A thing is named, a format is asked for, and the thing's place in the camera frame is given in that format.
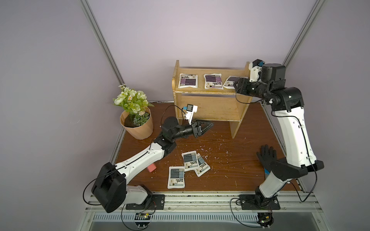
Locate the purple coffee bag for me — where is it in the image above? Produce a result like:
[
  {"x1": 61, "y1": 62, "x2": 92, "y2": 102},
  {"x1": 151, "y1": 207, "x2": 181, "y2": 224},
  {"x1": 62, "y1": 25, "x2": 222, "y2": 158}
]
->
[
  {"x1": 204, "y1": 73, "x2": 223, "y2": 90},
  {"x1": 223, "y1": 76, "x2": 240, "y2": 89},
  {"x1": 178, "y1": 73, "x2": 198, "y2": 88}
]

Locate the blue coffee bag one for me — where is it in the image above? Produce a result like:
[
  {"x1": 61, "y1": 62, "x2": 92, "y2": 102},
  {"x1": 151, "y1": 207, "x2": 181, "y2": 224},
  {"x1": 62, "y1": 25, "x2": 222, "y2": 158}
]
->
[{"x1": 182, "y1": 151, "x2": 199, "y2": 172}]

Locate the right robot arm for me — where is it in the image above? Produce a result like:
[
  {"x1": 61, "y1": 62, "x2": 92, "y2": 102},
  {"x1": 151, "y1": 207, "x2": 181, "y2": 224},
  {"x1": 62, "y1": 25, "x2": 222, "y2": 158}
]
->
[{"x1": 234, "y1": 59, "x2": 324, "y2": 207}]

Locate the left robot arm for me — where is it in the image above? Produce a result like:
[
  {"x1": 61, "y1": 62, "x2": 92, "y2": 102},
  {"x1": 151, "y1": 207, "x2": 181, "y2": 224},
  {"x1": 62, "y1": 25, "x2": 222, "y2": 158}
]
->
[{"x1": 92, "y1": 116, "x2": 214, "y2": 213}]

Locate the wooden two-tier shelf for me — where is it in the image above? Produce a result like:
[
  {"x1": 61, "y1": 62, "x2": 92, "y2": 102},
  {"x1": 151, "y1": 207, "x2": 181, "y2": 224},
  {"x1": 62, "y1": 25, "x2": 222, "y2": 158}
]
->
[{"x1": 172, "y1": 60, "x2": 252, "y2": 138}]

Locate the blue coffee bag two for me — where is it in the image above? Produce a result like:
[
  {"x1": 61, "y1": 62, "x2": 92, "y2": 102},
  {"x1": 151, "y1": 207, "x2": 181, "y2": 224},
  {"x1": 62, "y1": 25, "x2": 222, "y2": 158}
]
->
[{"x1": 194, "y1": 153, "x2": 211, "y2": 177}]

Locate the blue coffee bag three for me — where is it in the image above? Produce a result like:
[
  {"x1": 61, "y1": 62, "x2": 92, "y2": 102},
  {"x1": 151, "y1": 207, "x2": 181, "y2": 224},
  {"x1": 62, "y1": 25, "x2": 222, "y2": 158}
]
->
[{"x1": 167, "y1": 166, "x2": 185, "y2": 189}]

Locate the beige paper plant pot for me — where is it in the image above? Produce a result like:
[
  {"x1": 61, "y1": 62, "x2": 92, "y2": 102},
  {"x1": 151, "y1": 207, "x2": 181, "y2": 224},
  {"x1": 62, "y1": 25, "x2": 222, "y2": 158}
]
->
[{"x1": 120, "y1": 108, "x2": 154, "y2": 140}]

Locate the pink small scoop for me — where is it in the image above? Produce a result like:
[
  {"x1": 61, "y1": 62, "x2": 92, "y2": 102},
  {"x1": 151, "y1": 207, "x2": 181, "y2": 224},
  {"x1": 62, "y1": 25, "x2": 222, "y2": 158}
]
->
[{"x1": 146, "y1": 163, "x2": 157, "y2": 172}]

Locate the green artificial flower plant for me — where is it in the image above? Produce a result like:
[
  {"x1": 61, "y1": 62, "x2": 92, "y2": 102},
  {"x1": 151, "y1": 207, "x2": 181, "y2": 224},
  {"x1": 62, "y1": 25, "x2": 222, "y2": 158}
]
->
[{"x1": 113, "y1": 84, "x2": 153, "y2": 128}]

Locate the black work glove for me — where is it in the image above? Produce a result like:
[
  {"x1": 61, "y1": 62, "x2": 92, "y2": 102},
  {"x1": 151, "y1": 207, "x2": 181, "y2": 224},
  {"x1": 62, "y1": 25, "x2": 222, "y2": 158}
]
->
[{"x1": 257, "y1": 144, "x2": 278, "y2": 173}]

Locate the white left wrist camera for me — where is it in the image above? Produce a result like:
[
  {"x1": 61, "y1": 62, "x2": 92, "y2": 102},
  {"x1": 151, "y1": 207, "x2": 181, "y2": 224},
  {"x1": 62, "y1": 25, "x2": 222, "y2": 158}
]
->
[{"x1": 183, "y1": 104, "x2": 198, "y2": 125}]

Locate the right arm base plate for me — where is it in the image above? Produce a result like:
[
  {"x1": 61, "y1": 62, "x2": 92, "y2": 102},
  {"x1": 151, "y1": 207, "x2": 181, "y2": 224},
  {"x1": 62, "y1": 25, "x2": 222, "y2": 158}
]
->
[{"x1": 239, "y1": 194, "x2": 281, "y2": 210}]

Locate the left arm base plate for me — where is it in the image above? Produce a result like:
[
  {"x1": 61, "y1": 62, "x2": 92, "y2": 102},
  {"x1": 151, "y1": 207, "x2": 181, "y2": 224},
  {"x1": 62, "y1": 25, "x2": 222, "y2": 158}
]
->
[{"x1": 125, "y1": 194, "x2": 165, "y2": 211}]

